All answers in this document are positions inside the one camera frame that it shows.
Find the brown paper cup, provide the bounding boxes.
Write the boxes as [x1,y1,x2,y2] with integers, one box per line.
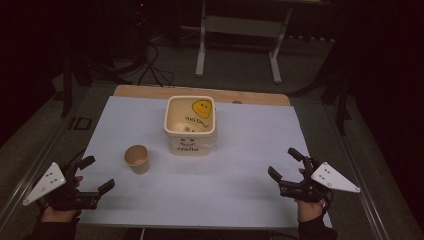
[123,144,150,176]

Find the dark device with red light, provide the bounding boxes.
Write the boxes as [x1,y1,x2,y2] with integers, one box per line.
[131,0,150,65]

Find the black rectangular floor bracket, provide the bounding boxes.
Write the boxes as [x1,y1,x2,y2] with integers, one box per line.
[67,116,93,132]

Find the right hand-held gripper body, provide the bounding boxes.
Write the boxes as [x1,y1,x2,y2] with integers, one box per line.
[278,156,362,204]

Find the person's left hand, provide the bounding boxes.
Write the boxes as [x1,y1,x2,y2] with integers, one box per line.
[40,175,84,224]

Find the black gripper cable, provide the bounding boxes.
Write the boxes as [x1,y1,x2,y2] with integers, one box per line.
[319,189,335,215]

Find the black floor cables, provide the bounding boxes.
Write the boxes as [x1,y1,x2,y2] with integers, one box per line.
[137,42,175,88]

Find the grey metal floor rail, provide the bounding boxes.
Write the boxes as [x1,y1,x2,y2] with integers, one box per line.
[322,102,392,240]
[0,96,88,228]

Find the power strip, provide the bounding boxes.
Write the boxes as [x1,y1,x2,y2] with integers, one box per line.
[288,33,336,44]

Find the black metal stand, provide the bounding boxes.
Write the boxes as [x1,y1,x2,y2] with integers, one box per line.
[319,75,353,136]

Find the person's right hand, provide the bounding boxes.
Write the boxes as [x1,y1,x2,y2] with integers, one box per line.
[296,168,326,223]

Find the white metal table frame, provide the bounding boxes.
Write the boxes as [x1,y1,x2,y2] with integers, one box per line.
[194,0,295,85]

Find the cream square bin smiley print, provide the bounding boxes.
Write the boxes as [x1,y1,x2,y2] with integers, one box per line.
[163,95,218,157]

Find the white table mat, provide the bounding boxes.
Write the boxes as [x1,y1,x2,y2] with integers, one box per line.
[78,95,333,230]

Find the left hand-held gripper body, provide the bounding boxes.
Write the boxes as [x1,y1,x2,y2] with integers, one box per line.
[22,162,101,212]

